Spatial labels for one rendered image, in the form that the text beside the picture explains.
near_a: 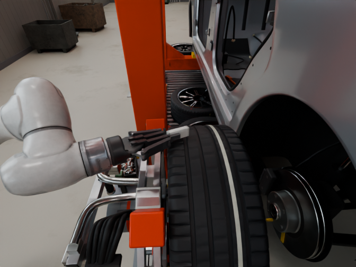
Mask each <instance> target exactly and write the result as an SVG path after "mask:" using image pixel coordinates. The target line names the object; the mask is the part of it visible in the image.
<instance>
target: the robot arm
mask: <svg viewBox="0 0 356 267"><path fill-rule="evenodd" d="M187 136H189V127H188V126H184V127H180V128H176V129H172V130H168V131H166V128H163V130H162V129H161V128H158V129H150V130H142V131H129V132H128V136H127V137H124V138H122V139H121V137H120V136H119V135H117V136H113V137H109V138H106V140H105V141H104V140H103V138H102V137H97V138H92V139H88V140H82V141H80V142H76V140H75V138H74V135H73V131H72V121H71V117H70V113H69V109H68V106H67V103H66V101H65V98H64V96H63V94H62V92H61V91H60V89H59V88H58V87H56V86H55V85H54V84H53V83H52V82H50V81H48V80H47V79H45V78H41V77H29V78H26V79H23V80H21V81H20V82H19V83H18V85H17V86H16V88H15V89H14V95H12V96H11V98H10V99H9V100H8V102H7V103H6V104H4V105H2V106H1V107H0V145H1V144H2V143H4V142H6V141H8V140H10V139H16V140H18V141H22V142H23V149H22V151H23V152H21V153H17V154H15V155H13V156H12V157H10V158H9V159H8V160H7V161H5V162H4V163H3V164H2V165H1V167H0V176H1V180H2V183H3V186H4V188H5V189H6V190H7V191H8V192H9V193H11V194H13V195H20V196H31V195H38V194H43V193H48V192H52V191H56V190H60V189H63V188H66V187H68V186H71V185H73V184H76V183H77V182H79V181H80V180H82V179H85V178H87V177H90V176H93V175H96V174H100V173H103V172H106V171H109V170H110V169H111V164H112V165H113V166H116V165H119V164H123V163H125V162H126V161H127V159H128V158H134V157H137V156H138V157H140V158H141V160H142V161H145V160H147V159H148V158H149V157H151V156H153V155H155V154H157V153H159V152H161V151H163V150H165V149H167V148H169V147H171V141H174V140H177V139H180V138H183V137H187Z"/></svg>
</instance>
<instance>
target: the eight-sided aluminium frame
mask: <svg viewBox="0 0 356 267"><path fill-rule="evenodd" d="M151 160H152V165H154V180H153V187H146V186H147V169H148V163H149V158H148V159H147V160H145V161H142V160H141V164H140V172H139V180H138V187H137V188H136V202H135V210H137V209H150V208H161V207H162V194H164V195H165V198H166V170H165V161H164V150H163V151H161V152H159V153H157V154H155V155H153V156H151ZM161 183H162V190H161ZM137 267H167V211H166V239H165V245H164V246H163V254H162V247H153V256H152V265H151V266H146V247H144V248H137Z"/></svg>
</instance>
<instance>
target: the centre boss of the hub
mask: <svg viewBox="0 0 356 267"><path fill-rule="evenodd" d="M269 211H270V215H271V217H272V218H273V219H274V220H280V217H281V212H280V208H279V206H278V205H277V204H276V203H275V202H273V203H271V204H270V206H269Z"/></svg>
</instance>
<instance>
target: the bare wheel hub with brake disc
mask: <svg viewBox="0 0 356 267"><path fill-rule="evenodd" d="M275 174H276V176H277V178H278V181H277V183H276V185H275V187H274V189H273V191H272V192H270V193H269V194H268V195H267V212H268V214H269V218H272V217H271V215H270V211H269V206H270V204H271V203H273V202H275V203H276V204H277V205H278V206H279V208H280V212H281V217H280V220H274V219H273V221H272V225H273V227H274V230H275V232H276V234H277V236H278V238H279V239H281V233H285V235H284V241H283V245H284V246H285V248H286V249H287V250H288V251H289V252H290V253H291V254H292V255H294V256H295V257H297V258H299V259H315V258H317V257H319V256H320V255H321V254H322V252H323V250H324V248H325V245H326V240H327V224H326V218H325V214H324V210H323V207H322V204H321V202H320V199H319V197H318V195H317V193H316V192H315V190H314V188H313V187H312V185H311V184H310V183H309V182H308V180H307V179H306V178H305V177H304V176H302V175H301V174H300V173H298V172H297V171H295V170H291V169H281V170H277V171H275ZM280 241H281V240H280Z"/></svg>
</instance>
